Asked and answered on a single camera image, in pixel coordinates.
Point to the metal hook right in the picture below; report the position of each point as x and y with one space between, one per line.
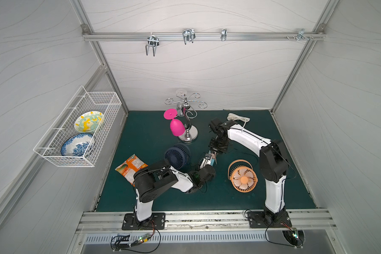
300 37

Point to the double metal hook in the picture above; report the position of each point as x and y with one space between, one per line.
188 36
152 44

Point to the double metal hook middle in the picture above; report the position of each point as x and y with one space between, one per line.
188 36

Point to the chrome glass holder stand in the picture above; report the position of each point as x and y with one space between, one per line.
182 107

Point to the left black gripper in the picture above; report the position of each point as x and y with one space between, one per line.
208 157

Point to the navy blue desk fan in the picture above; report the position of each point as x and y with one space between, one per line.
179 156

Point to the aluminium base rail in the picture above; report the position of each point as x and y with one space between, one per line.
205 221

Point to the blue white patterned plate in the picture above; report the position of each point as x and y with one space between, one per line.
78 146

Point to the orange snack packet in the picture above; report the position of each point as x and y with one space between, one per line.
128 169

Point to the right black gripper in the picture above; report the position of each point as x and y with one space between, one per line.
217 147

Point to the orange desk fan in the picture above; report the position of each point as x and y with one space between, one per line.
242 176

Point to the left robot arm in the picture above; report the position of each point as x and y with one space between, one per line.
154 180

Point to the single metal hook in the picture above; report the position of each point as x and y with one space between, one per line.
223 35

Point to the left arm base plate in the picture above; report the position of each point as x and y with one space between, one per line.
156 221

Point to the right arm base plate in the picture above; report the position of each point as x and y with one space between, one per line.
257 219

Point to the yellow green patterned plate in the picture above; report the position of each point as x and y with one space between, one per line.
88 122

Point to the white wire basket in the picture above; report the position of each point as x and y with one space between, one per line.
79 133

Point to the pink wine glass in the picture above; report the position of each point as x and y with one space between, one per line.
176 126

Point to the double metal hook left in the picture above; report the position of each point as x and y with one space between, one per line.
152 44

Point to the aluminium top rail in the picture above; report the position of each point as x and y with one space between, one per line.
200 36

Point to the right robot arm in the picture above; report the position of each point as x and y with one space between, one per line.
272 164

